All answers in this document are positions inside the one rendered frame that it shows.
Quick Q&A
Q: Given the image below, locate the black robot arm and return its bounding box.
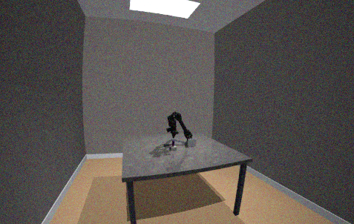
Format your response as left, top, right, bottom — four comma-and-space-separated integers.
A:
166, 111, 193, 140

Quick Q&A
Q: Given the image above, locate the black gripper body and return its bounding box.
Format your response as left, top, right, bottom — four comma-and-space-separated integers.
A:
172, 125, 178, 134

